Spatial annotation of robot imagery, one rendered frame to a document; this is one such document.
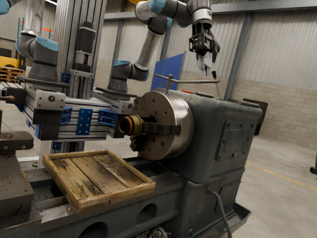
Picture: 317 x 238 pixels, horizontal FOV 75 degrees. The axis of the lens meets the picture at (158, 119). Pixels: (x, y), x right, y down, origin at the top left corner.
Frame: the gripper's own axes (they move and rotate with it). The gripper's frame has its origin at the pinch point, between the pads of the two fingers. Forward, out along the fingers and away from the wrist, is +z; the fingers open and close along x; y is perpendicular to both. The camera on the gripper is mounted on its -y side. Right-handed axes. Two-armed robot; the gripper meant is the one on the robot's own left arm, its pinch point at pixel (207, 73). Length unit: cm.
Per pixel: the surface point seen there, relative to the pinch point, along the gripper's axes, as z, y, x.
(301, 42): -359, -984, -123
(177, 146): 29.3, 6.2, -12.3
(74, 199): 43, 47, -17
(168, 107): 13.2, 9.9, -13.4
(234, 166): 44, -45, -12
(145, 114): 15.0, 12.2, -25.0
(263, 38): -420, -968, -266
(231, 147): 32.0, -31.8, -7.0
